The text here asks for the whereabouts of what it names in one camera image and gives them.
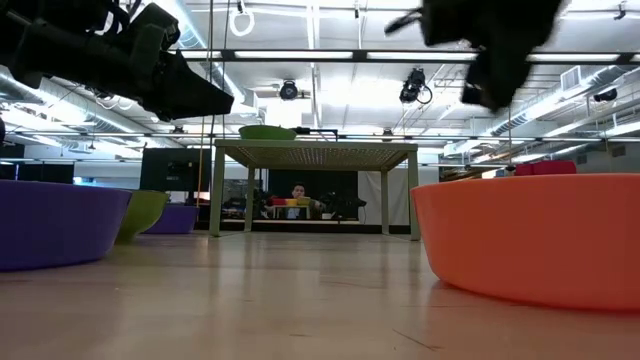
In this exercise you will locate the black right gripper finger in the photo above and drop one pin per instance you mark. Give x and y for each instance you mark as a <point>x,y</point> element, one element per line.
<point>495,80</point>

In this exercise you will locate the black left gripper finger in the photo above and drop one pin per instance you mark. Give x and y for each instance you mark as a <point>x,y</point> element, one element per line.
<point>190,95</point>

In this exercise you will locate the orange mini bowl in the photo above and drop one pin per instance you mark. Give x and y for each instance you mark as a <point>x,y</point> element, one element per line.
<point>530,240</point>

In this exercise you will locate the purple mini bowl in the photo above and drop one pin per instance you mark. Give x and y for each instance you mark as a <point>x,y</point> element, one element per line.
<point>50,225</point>
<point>175,220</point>

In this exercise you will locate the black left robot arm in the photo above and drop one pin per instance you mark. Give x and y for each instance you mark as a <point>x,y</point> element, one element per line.
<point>50,10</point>

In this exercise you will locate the white air vent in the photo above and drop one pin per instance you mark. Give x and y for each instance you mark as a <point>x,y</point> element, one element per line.
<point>571,78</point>

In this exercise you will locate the black monitor screen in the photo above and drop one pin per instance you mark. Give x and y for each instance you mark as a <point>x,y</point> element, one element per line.
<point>175,170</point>

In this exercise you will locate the red storage bin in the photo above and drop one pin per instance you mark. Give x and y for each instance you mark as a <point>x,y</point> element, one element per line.
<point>547,167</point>

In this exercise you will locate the black track light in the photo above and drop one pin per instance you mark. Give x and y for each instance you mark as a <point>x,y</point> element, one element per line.
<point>620,10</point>

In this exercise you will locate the black bent rod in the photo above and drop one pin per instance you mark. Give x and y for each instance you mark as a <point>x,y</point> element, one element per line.
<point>315,131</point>

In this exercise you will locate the small red bin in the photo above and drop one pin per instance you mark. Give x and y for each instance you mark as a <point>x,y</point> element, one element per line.
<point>279,202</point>

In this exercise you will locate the pale green metal rack table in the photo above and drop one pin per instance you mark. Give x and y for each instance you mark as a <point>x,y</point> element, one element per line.
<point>320,152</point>

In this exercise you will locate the person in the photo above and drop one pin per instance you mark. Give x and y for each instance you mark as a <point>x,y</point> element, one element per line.
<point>298,191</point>

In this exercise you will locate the small yellow bin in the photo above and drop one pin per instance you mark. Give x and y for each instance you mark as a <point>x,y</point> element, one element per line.
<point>291,202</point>

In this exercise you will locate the small white table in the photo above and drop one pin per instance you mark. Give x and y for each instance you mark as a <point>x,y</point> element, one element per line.
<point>280,212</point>

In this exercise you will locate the small olive bin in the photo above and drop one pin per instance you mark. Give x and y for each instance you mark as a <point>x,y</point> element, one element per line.
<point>303,201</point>

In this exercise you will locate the white backdrop sheet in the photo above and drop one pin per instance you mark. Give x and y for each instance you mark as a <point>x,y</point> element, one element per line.
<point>370,197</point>

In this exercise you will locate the potted plant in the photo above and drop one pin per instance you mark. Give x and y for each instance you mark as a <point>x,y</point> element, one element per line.
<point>329,205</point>

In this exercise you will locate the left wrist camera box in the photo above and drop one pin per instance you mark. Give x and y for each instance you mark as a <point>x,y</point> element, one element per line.
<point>156,25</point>

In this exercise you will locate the black table edge rail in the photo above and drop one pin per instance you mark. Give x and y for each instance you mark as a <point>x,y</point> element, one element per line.
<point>310,227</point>

